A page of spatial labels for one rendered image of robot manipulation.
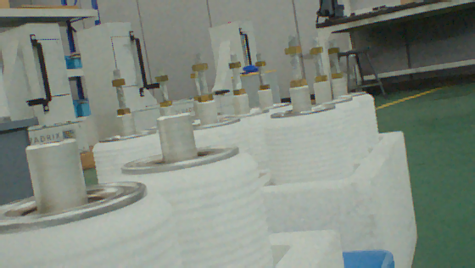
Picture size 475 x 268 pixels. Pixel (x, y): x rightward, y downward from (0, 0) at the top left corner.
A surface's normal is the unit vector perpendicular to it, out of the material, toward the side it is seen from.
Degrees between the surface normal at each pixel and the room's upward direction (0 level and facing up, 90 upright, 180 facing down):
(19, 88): 90
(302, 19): 90
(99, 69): 90
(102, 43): 90
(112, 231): 58
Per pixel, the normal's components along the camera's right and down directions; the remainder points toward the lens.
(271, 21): -0.60, 0.17
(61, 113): 0.78, -0.07
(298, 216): -0.36, 0.14
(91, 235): 0.29, -0.53
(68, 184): 0.57, -0.02
